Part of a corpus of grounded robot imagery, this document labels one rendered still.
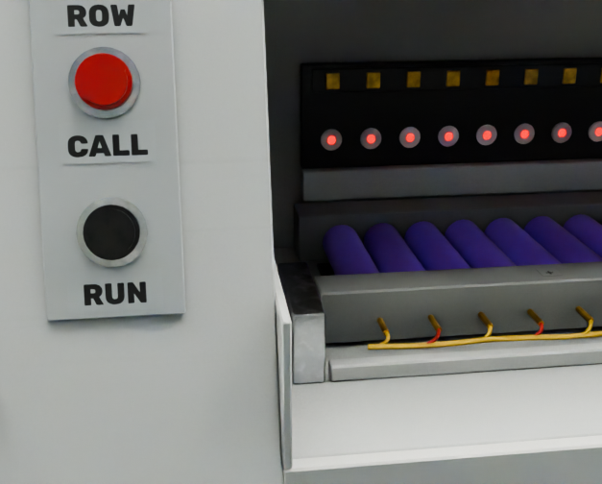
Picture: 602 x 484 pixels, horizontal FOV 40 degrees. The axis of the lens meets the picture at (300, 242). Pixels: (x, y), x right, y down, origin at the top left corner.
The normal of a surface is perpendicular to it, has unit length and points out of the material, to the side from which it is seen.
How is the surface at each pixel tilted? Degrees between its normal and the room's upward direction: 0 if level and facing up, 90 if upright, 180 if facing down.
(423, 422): 17
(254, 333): 90
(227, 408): 90
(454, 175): 107
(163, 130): 90
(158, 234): 90
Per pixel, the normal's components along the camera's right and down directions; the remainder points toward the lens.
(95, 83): 0.12, 0.05
